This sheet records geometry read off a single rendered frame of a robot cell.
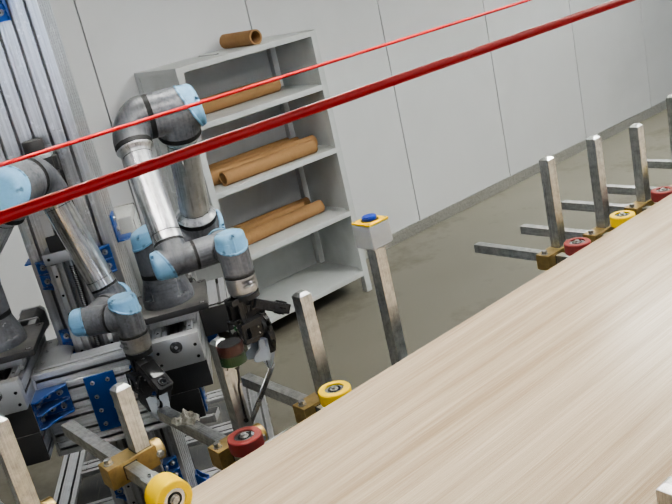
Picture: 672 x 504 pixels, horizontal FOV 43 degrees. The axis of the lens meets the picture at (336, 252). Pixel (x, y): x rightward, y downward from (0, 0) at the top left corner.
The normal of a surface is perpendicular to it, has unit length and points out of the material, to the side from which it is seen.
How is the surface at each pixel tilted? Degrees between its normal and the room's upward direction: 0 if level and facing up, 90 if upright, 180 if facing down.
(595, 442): 0
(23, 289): 90
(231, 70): 90
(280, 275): 90
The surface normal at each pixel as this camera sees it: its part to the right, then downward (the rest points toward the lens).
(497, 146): 0.63, 0.11
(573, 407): -0.22, -0.93
